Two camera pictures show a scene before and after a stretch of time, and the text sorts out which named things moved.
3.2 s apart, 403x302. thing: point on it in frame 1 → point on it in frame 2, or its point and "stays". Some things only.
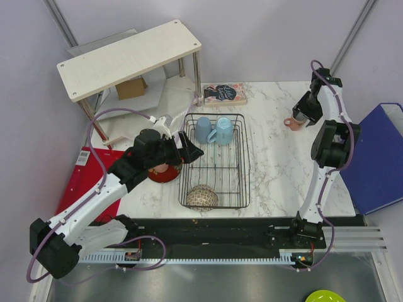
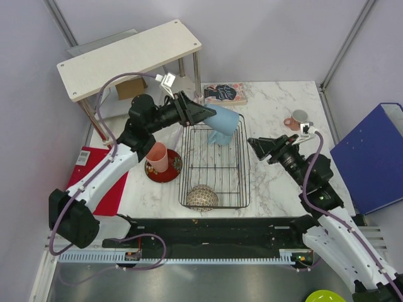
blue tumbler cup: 203,125 → 226,121
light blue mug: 223,134 stays
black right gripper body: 309,106 → 286,153
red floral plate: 173,171 stays
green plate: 325,296 stays
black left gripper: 191,151 → 190,113
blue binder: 374,179 stays
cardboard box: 131,88 stays
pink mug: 295,124 stays
